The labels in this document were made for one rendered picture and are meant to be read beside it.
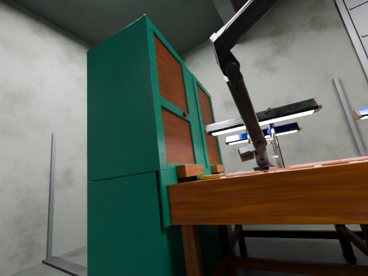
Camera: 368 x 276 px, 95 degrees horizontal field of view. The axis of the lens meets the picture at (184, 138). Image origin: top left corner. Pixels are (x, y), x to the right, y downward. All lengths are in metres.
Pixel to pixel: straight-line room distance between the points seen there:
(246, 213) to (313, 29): 3.20
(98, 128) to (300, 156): 2.67
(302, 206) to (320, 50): 2.90
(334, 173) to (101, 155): 1.11
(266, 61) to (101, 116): 2.90
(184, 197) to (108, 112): 0.69
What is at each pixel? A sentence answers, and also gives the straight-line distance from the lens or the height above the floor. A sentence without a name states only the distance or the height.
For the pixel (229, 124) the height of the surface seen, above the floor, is 1.08.
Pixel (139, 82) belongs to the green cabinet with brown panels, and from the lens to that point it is 1.05.
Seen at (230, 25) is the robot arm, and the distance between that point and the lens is 0.59.
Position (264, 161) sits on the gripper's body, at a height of 0.81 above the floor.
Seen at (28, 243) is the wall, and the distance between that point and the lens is 3.00.
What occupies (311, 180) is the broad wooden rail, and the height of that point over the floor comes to 0.72.
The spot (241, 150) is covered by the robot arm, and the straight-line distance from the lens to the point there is 0.86.
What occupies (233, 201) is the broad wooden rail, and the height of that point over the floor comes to 0.67.
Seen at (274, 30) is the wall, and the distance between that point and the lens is 3.73.
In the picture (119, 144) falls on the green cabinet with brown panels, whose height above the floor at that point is 1.02.
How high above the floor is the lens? 0.80
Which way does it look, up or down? 13 degrees up
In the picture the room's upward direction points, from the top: 8 degrees counter-clockwise
